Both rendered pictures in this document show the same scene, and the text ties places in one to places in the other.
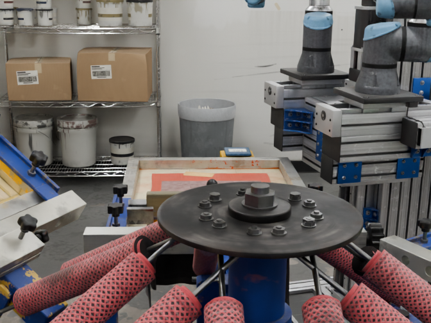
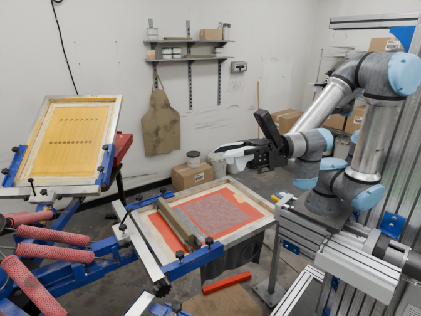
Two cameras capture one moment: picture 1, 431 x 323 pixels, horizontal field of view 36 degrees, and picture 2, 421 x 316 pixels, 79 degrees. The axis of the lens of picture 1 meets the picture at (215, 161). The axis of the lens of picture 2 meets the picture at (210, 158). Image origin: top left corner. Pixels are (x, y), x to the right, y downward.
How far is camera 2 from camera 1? 1.78 m
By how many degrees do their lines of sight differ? 57
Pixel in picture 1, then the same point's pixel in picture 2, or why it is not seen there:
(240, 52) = not seen: outside the picture
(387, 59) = (321, 188)
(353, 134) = (287, 224)
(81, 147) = (341, 153)
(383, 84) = (313, 205)
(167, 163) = (236, 185)
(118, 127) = not seen: hidden behind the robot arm
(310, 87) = not seen: hidden behind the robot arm
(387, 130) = (313, 236)
